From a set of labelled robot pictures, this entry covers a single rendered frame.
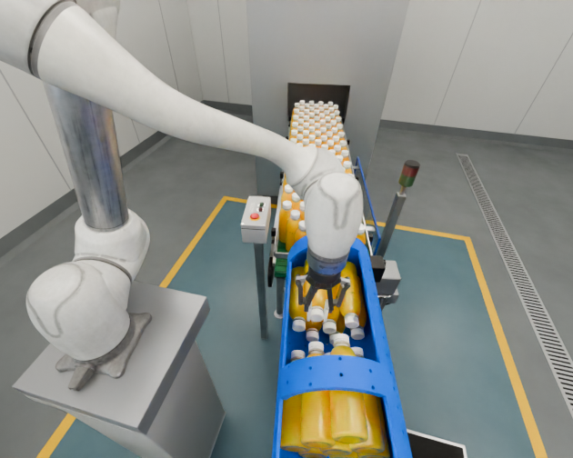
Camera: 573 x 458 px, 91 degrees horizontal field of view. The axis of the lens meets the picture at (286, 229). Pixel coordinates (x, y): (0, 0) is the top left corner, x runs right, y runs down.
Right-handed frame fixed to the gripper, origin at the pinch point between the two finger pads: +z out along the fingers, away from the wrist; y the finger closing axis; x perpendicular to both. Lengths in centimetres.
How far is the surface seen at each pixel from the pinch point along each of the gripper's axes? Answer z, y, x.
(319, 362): -6.5, -0.5, -16.5
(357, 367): -7.2, 7.3, -17.4
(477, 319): 116, 130, 74
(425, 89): 52, 173, 414
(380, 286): 36, 33, 37
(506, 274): 117, 173, 119
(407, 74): 34, 143, 420
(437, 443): 101, 68, -6
